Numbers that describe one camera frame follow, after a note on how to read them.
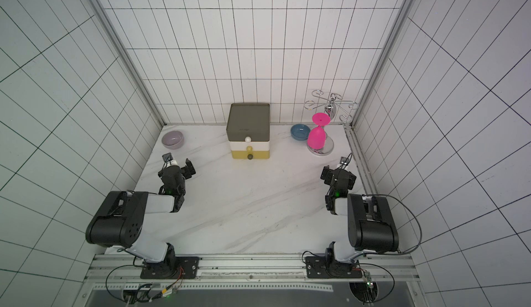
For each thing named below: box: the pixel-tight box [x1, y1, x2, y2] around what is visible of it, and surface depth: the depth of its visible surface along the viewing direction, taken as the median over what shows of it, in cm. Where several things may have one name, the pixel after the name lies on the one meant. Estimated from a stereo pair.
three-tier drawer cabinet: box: [226, 103, 271, 161], surface depth 97 cm
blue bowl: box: [290, 123, 312, 142], surface depth 116 cm
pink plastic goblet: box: [306, 112, 332, 151], surface depth 90 cm
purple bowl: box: [161, 129, 185, 150], surface depth 109 cm
